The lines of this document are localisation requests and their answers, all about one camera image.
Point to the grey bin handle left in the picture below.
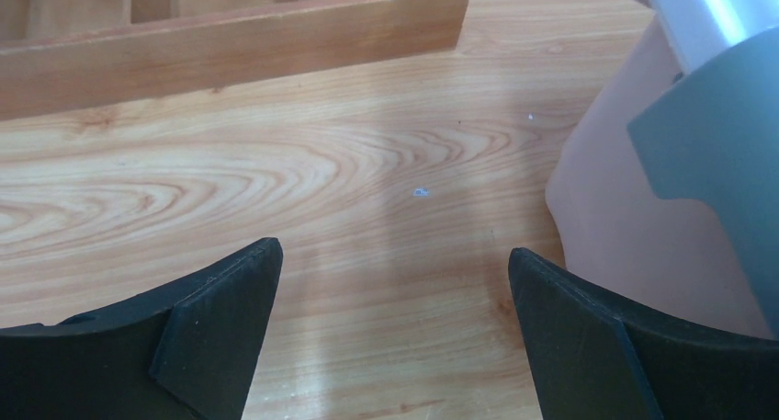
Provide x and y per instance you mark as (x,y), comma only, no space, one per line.
(712,137)

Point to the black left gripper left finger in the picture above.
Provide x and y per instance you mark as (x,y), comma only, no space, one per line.
(185,350)

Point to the white plastic lid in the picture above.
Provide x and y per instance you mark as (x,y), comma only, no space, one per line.
(699,30)

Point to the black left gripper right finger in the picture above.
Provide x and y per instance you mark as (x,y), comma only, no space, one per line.
(595,354)

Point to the pink plastic bin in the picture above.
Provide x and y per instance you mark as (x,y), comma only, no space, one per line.
(670,255)

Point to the wooden compartment tray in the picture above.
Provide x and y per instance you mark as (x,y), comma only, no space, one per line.
(61,55)

